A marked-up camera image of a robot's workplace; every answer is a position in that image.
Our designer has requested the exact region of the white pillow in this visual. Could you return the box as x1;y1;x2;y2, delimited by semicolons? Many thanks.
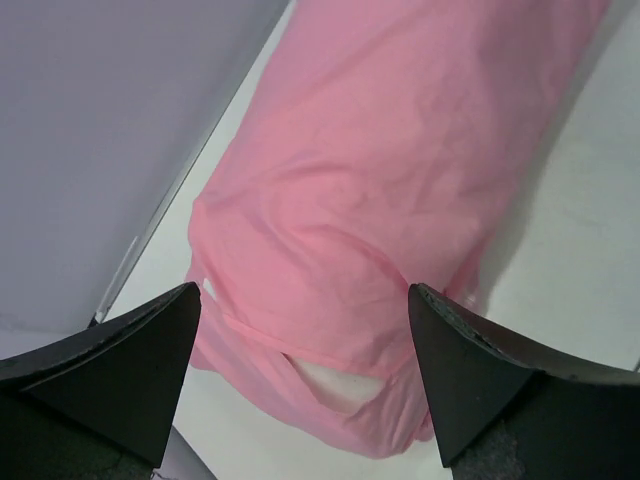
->
288;357;385;415

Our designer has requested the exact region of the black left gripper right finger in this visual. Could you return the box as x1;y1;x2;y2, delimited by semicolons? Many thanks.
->
408;284;639;480

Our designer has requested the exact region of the pink rose-print pillowcase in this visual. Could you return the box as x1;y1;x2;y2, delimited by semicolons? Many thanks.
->
187;1;608;459

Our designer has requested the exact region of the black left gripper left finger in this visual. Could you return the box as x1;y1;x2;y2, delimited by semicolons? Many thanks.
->
1;282;201;479

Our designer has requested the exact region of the back aluminium rail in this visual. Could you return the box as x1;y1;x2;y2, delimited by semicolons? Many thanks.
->
91;54;268;325

